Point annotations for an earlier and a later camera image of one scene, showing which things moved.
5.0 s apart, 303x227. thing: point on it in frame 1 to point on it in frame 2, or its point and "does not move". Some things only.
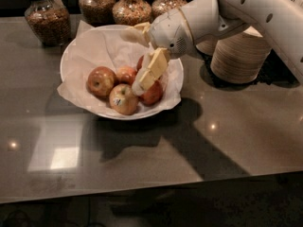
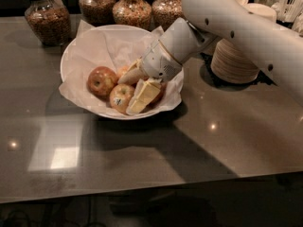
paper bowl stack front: [240, 58] does not move
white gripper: [168, 32] to [158, 62]
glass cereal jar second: [97, 5] does not move
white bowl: [98, 70] does not move
